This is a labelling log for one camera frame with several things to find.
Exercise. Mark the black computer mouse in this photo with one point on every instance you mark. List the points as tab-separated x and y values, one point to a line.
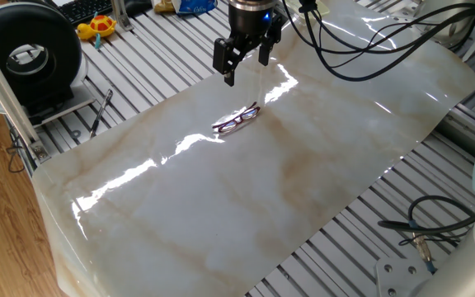
138	6

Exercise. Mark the yellow snack bag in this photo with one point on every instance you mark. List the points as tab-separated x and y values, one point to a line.
164	6

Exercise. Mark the red framed glasses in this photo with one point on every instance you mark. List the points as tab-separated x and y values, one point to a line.
250	113

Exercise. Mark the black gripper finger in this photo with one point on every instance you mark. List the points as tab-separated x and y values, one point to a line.
264	53
226	55

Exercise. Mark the short aluminium upright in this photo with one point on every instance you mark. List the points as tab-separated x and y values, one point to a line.
120	14

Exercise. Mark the black pen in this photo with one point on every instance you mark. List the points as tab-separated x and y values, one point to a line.
101	109

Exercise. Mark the metal corner bracket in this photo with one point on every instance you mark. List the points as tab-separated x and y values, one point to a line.
41	152

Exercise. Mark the aluminium frame post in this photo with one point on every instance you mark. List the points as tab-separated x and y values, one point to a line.
2	90

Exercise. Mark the black round fan device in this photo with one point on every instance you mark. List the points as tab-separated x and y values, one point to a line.
56	37

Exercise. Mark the yellow turtle toy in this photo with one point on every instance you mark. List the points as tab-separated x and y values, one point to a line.
101	24

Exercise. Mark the metal plate with screws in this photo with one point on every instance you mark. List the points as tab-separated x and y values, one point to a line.
402	15

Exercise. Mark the aluminium table edge rail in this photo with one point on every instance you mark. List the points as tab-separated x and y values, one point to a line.
460	130

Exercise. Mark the black keyboard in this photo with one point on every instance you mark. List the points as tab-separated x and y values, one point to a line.
85	10

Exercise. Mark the glossy marble pattern mat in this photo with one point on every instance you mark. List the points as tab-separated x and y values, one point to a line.
221	206

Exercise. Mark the blue snack bag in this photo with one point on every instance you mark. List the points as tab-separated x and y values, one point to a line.
192	6

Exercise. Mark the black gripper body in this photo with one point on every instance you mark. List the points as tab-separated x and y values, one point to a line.
250	22

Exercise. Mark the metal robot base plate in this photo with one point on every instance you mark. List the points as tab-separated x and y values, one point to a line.
398	276

